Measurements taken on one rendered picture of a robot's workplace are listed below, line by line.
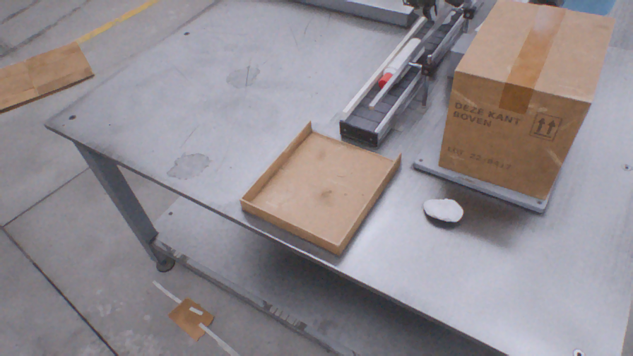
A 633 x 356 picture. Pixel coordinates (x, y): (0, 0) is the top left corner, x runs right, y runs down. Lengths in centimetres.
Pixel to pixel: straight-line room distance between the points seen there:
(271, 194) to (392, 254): 32
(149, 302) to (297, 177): 110
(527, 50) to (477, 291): 48
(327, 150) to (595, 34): 62
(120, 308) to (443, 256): 143
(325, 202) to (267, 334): 88
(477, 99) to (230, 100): 72
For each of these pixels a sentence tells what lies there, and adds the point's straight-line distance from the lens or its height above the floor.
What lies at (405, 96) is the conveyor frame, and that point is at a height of 88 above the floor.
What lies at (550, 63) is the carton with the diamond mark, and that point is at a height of 112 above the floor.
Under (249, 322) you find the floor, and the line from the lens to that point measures 185.
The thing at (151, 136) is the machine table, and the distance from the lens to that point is 133.
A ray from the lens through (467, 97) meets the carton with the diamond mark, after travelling 95.
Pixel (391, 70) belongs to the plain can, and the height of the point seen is 93.
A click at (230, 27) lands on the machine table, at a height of 83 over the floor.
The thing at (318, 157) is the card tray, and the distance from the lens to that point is 114.
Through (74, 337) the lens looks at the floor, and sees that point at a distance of 209.
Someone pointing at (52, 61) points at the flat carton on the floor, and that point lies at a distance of 367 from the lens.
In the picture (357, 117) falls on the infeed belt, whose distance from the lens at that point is 117.
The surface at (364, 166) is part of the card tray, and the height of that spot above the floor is 83.
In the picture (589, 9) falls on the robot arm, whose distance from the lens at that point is 135.
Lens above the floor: 165
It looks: 49 degrees down
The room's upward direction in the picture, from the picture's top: 7 degrees counter-clockwise
